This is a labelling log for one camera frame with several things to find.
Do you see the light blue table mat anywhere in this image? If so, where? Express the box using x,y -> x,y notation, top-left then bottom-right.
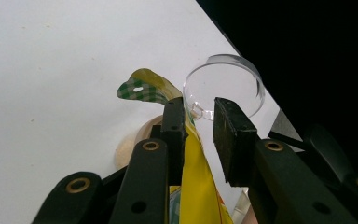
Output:
0,0 -> 302,224

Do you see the yellow spouted refill pouch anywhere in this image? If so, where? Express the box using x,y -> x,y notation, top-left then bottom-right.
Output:
116,68 -> 234,224

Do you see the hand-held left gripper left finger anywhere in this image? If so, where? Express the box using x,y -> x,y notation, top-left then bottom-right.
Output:
109,96 -> 188,224

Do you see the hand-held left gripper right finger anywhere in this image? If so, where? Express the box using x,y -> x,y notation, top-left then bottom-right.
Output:
213,96 -> 358,224

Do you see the clear glass measuring cup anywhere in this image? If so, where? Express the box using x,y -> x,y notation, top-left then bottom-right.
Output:
115,53 -> 266,171

